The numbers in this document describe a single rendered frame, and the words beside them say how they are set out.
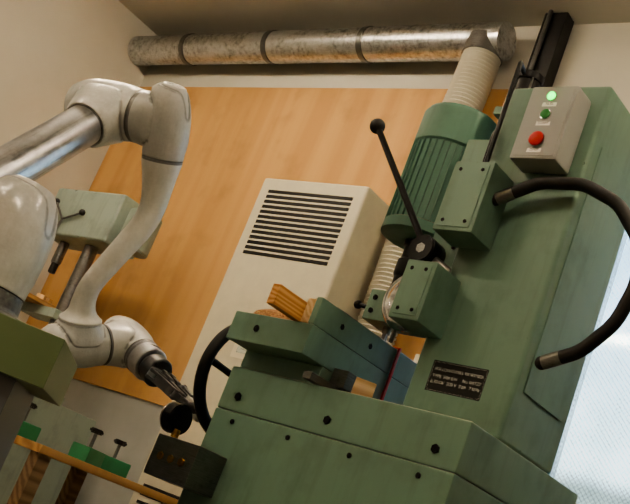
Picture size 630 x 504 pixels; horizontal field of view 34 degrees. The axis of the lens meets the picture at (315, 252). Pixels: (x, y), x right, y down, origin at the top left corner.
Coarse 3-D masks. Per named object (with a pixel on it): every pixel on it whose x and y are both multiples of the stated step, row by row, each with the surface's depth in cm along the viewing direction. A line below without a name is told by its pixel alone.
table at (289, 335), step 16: (240, 320) 203; (256, 320) 200; (272, 320) 197; (288, 320) 195; (240, 336) 200; (256, 336) 198; (272, 336) 195; (288, 336) 193; (304, 336) 190; (320, 336) 192; (272, 352) 199; (288, 352) 193; (304, 352) 189; (320, 352) 193; (336, 352) 196; (352, 352) 200; (352, 368) 200; (368, 368) 204; (384, 384) 208; (400, 384) 212; (384, 400) 209; (400, 400) 213
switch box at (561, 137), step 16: (544, 96) 195; (560, 96) 193; (576, 96) 191; (528, 112) 196; (560, 112) 191; (576, 112) 191; (528, 128) 194; (544, 128) 192; (560, 128) 189; (576, 128) 192; (528, 144) 192; (544, 144) 190; (560, 144) 188; (576, 144) 192; (512, 160) 194; (528, 160) 192; (544, 160) 189; (560, 160) 188
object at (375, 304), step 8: (376, 296) 215; (368, 304) 216; (376, 304) 215; (368, 312) 215; (376, 312) 214; (368, 320) 215; (376, 320) 213; (384, 320) 212; (376, 328) 219; (384, 328) 214; (416, 336) 213; (424, 336) 210
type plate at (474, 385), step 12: (432, 372) 189; (444, 372) 188; (456, 372) 186; (468, 372) 185; (480, 372) 183; (432, 384) 188; (444, 384) 186; (456, 384) 185; (468, 384) 183; (480, 384) 182; (468, 396) 182; (480, 396) 181
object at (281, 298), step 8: (272, 288) 189; (280, 288) 188; (272, 296) 188; (280, 296) 188; (288, 296) 190; (296, 296) 192; (272, 304) 188; (280, 304) 189; (288, 304) 190; (296, 304) 192; (304, 304) 194; (288, 312) 190; (296, 312) 192; (296, 320) 193
